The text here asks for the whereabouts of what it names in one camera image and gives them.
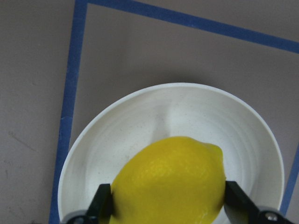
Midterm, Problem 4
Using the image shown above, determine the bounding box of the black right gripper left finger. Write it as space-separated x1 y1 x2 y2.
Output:
62 183 112 224

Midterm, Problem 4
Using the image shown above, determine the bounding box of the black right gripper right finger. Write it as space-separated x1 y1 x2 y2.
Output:
224 181 292 224

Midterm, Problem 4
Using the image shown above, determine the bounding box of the yellow lemon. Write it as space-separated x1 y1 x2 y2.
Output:
110 137 226 224

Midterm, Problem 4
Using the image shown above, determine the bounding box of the cream round plate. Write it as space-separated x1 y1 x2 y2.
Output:
57 83 285 219

